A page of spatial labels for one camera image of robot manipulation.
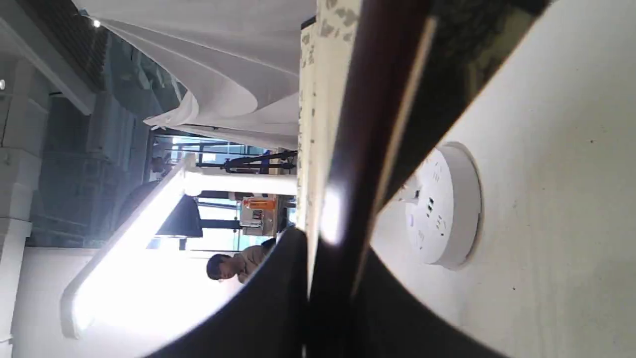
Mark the person in background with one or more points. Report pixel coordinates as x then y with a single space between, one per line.
241 265

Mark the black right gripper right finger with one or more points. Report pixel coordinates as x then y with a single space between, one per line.
389 322

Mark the folding paper fan maroon ribs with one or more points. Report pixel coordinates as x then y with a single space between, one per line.
416 67

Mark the white desk lamp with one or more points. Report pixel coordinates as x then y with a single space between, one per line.
433 219

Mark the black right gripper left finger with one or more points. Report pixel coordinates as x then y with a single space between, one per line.
265 319

